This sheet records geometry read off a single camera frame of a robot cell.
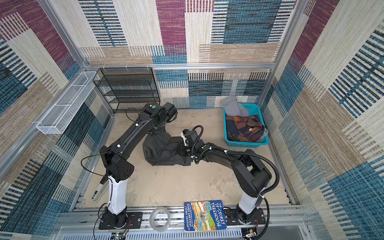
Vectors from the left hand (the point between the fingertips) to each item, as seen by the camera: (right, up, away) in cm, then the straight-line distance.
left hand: (153, 130), depth 81 cm
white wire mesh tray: (-43, +5, -10) cm, 44 cm away
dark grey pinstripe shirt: (+2, -12, +10) cm, 16 cm away
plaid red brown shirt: (+57, 0, +18) cm, 60 cm away
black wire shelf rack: (-26, +28, +27) cm, 47 cm away
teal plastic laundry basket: (+64, +14, +30) cm, 72 cm away
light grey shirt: (+49, +14, +25) cm, 57 cm away
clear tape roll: (+2, -42, -10) cm, 43 cm away
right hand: (+13, -13, +7) cm, 20 cm away
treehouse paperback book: (+27, -41, -9) cm, 50 cm away
